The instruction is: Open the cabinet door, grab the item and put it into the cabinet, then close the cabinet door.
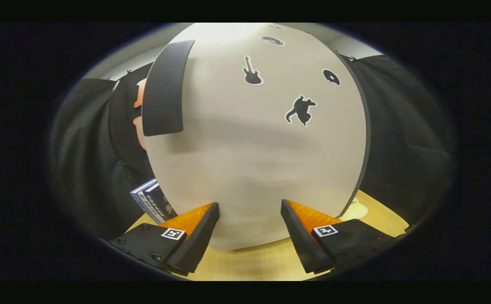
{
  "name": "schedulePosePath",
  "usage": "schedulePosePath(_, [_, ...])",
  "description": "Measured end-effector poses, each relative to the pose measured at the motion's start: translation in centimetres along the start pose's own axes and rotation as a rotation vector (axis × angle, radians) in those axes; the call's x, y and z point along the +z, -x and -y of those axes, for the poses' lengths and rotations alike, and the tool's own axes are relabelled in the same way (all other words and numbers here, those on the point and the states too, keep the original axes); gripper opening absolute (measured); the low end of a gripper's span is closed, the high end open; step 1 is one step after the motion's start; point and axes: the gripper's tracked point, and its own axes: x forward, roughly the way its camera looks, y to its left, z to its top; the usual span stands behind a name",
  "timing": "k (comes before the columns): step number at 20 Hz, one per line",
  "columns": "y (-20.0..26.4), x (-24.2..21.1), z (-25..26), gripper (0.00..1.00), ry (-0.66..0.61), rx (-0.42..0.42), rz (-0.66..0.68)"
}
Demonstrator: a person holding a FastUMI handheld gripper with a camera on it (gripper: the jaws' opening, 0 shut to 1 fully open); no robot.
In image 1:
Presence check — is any black door handle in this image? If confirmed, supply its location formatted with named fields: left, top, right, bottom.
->
left=142, top=40, right=195, bottom=137

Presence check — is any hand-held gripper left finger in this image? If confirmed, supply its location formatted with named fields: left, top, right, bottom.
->
left=108, top=202, right=220, bottom=277

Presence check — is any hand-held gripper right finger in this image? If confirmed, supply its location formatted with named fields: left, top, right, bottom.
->
left=280, top=199, right=398, bottom=274

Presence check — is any yellow plush toy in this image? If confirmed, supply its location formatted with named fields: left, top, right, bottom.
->
left=340, top=198, right=369, bottom=222

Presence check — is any blue and white book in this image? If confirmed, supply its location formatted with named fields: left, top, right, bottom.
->
left=130, top=178, right=165, bottom=224

